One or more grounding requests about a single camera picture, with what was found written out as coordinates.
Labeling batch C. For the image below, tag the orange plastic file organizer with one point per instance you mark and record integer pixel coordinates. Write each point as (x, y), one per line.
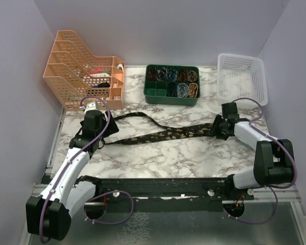
(73, 72)

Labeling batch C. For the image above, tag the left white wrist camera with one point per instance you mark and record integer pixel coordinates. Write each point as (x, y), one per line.
(92, 106)

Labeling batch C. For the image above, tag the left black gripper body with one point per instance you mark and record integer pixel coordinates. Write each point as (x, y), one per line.
(111, 128)

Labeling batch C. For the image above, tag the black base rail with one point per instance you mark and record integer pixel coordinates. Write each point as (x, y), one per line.
(163, 194)

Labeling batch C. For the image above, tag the green compartment tray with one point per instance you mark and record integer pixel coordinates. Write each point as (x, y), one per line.
(172, 85)

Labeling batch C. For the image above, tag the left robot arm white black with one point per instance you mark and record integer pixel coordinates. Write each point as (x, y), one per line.
(49, 214)

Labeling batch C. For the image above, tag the black floral necktie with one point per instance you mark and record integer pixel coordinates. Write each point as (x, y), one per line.
(169, 133)

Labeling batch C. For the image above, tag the small white red box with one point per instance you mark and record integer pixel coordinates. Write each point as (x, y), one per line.
(245, 144)

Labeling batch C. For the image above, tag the white plastic basket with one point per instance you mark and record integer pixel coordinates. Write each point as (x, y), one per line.
(241, 76)

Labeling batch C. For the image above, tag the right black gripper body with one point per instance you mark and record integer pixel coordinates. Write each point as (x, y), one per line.
(218, 127)

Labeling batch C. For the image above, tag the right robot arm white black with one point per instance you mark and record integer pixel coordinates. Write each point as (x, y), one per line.
(274, 163)

